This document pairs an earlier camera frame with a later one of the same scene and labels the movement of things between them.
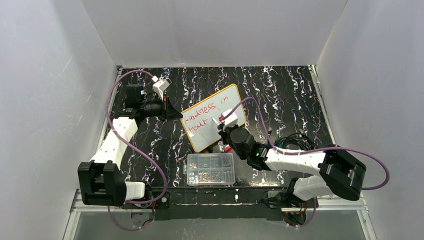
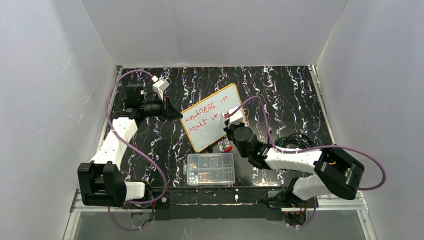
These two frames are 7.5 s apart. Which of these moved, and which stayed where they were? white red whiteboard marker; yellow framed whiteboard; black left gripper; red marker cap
Moved: white red whiteboard marker
Stayed: yellow framed whiteboard; red marker cap; black left gripper
